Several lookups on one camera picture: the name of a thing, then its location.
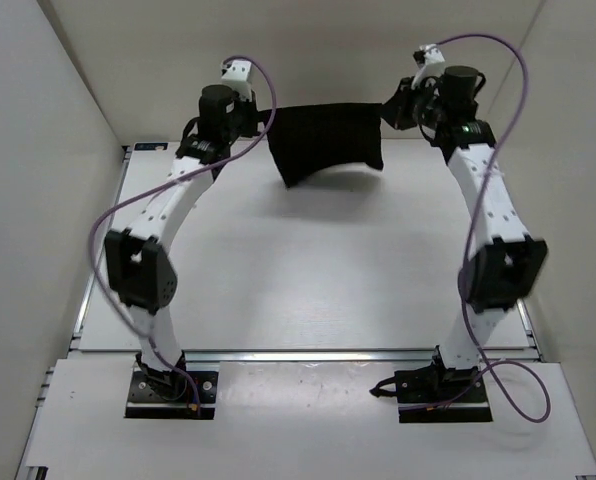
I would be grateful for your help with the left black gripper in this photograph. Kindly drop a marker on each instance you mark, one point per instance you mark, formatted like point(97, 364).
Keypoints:
point(254, 128)

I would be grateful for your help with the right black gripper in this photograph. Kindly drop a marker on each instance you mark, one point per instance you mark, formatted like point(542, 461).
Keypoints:
point(395, 111)

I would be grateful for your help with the black skirt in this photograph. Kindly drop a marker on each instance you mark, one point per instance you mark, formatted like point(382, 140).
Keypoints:
point(304, 140)

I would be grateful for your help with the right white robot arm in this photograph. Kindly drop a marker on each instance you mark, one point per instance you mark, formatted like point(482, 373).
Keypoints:
point(501, 260)

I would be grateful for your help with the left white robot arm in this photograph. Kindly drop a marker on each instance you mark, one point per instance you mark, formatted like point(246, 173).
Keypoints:
point(139, 269)

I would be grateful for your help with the left blue table label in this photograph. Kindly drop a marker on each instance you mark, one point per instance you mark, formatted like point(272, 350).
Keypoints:
point(150, 146)

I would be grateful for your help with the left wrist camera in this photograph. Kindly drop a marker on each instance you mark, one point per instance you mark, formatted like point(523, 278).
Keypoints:
point(237, 74)

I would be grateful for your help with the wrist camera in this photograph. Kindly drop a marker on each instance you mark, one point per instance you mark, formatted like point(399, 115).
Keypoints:
point(430, 62)
point(237, 74)

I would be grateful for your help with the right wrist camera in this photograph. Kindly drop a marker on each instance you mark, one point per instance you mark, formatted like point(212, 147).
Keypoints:
point(430, 62)

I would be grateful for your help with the aluminium table rail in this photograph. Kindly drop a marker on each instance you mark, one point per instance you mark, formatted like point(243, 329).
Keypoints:
point(316, 356)

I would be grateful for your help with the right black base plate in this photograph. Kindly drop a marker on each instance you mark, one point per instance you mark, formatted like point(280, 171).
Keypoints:
point(435, 394)

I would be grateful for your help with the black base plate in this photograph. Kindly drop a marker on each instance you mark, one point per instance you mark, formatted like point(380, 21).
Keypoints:
point(147, 399)
point(435, 394)

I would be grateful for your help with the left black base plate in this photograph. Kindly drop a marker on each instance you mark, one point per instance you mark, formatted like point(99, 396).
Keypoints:
point(147, 399)

